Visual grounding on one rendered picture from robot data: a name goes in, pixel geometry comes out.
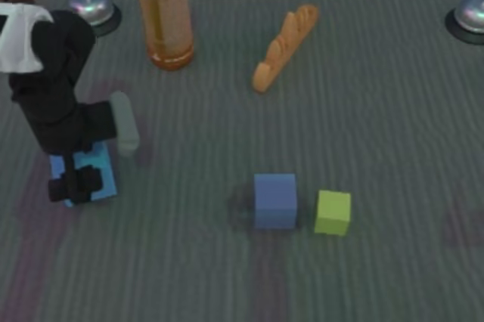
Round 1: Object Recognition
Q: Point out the silver call bell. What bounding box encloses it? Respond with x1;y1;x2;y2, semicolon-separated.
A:
444;0;484;45
68;0;123;38

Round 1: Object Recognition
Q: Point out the green cube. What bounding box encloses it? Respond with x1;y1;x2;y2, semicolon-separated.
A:
314;190;352;237

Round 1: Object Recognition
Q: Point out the grey cylinder block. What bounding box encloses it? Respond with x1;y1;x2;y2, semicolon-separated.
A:
109;91;141;159

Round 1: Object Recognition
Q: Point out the toy baguette bread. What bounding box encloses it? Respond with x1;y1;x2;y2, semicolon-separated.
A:
252;4;320;94

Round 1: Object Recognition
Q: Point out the blue cube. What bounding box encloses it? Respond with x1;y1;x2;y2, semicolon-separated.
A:
253;173;297;231

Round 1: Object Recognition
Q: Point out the large light blue block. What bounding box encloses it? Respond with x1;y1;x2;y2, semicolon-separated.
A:
49;142;119;208

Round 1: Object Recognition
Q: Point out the orange drink bottle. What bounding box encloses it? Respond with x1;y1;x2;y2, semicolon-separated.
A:
129;0;195;72

